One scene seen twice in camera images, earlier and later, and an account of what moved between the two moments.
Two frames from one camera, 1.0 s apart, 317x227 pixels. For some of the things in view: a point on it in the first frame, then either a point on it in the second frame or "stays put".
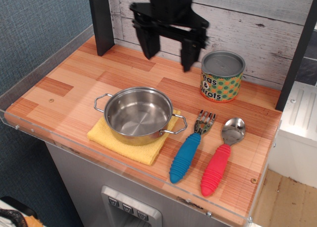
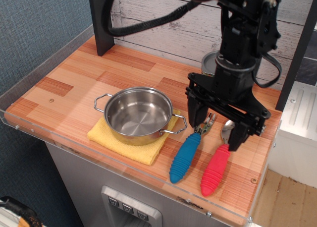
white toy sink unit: (294, 151) stays put
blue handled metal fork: (184, 157) stays put
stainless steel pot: (138, 115) stays put
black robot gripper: (170, 13) → (229, 92)
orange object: (32, 222) → (23, 223)
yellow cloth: (145, 152) stays put
